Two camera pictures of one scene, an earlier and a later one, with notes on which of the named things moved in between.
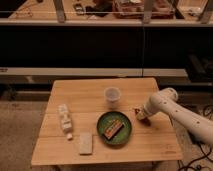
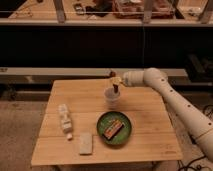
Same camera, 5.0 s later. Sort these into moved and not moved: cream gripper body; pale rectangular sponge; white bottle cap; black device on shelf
Moved: cream gripper body
Not moved: pale rectangular sponge; black device on shelf; white bottle cap
